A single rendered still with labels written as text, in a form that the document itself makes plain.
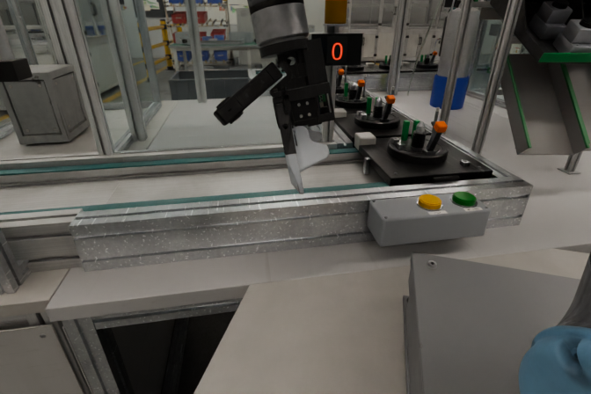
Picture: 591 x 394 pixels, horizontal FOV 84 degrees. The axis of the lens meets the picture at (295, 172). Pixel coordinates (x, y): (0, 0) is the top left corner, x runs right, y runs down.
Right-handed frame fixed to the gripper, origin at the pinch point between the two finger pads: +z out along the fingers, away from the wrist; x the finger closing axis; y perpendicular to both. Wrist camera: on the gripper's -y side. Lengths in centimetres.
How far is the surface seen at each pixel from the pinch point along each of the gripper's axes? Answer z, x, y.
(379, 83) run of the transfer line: -2, 151, 52
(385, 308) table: 22.2, -5.2, 10.0
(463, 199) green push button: 12.0, 7.5, 29.1
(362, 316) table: 21.7, -6.7, 6.1
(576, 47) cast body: -10, 21, 60
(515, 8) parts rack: -20, 30, 54
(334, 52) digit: -19.0, 31.9, 13.0
